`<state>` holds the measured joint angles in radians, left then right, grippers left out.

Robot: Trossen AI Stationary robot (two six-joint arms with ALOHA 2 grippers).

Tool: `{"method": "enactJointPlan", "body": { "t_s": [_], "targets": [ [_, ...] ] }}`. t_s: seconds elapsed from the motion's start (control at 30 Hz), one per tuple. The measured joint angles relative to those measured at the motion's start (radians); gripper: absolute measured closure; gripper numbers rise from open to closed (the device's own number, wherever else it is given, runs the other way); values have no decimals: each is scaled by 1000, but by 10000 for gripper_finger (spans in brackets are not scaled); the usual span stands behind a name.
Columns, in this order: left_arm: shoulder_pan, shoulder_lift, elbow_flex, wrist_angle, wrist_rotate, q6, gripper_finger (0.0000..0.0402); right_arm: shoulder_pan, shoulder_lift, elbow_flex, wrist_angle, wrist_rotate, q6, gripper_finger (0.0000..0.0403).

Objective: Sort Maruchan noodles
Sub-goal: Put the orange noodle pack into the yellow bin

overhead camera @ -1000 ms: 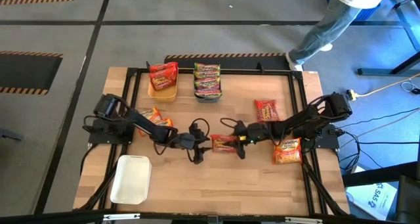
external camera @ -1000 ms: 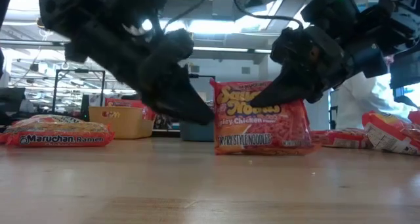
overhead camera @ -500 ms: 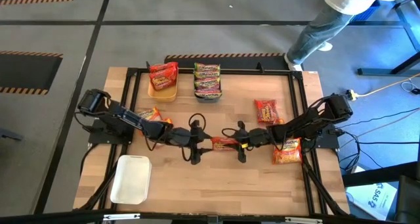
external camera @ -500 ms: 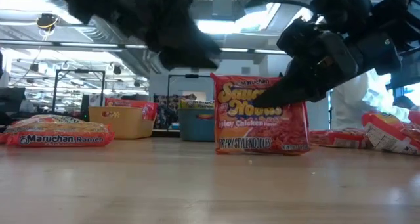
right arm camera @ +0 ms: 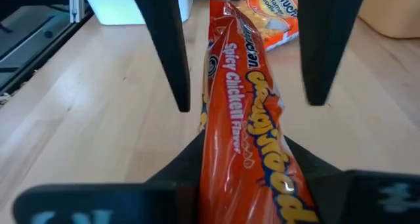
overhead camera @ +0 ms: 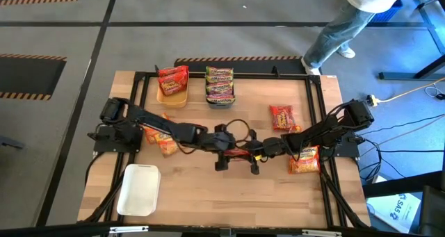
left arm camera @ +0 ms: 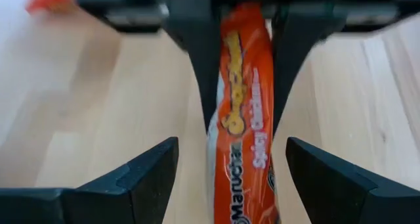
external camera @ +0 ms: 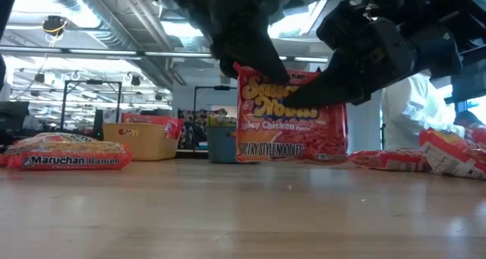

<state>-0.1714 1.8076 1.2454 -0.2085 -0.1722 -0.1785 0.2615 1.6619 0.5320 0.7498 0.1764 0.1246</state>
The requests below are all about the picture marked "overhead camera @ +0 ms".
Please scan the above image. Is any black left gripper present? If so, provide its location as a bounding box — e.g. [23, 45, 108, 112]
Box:
[200, 123, 238, 172]

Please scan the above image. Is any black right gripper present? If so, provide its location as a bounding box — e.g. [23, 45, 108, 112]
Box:
[247, 128, 289, 176]

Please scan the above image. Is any dark plastic bin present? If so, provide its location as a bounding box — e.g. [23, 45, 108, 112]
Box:
[204, 66, 236, 110]

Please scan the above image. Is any lime chili shrimp ramen pack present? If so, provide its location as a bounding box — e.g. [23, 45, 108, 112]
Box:
[204, 74, 234, 85]
[206, 92, 236, 105]
[205, 82, 234, 95]
[204, 66, 234, 76]

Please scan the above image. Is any tan yellow plastic bin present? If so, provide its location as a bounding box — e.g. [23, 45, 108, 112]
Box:
[155, 67, 189, 109]

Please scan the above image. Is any white plastic bin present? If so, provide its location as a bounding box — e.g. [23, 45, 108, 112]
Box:
[115, 163, 162, 218]

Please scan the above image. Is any black desk crossbar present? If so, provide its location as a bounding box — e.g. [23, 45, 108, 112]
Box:
[362, 170, 445, 199]

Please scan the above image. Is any white printed cardboard box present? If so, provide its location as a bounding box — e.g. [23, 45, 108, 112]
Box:
[366, 193, 422, 234]

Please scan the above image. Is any person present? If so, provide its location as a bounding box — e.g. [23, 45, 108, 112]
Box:
[300, 0, 435, 76]

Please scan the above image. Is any blue plastic crate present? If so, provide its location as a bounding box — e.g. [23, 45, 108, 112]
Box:
[366, 0, 405, 23]

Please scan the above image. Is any dark grey floor object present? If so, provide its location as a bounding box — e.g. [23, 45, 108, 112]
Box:
[0, 135, 26, 150]

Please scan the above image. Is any black aluminium table frame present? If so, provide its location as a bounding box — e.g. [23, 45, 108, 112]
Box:
[81, 70, 371, 231]

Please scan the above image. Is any silver metal bracket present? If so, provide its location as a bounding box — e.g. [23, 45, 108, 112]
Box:
[301, 229, 343, 237]
[108, 225, 149, 234]

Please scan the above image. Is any yellow extension cord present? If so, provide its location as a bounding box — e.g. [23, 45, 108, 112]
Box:
[365, 77, 445, 106]

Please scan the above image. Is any black floor cable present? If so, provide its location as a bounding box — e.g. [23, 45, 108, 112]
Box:
[357, 113, 445, 137]
[377, 148, 445, 154]

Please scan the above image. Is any black desk leg frame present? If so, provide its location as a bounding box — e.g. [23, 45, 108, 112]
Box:
[378, 0, 445, 81]

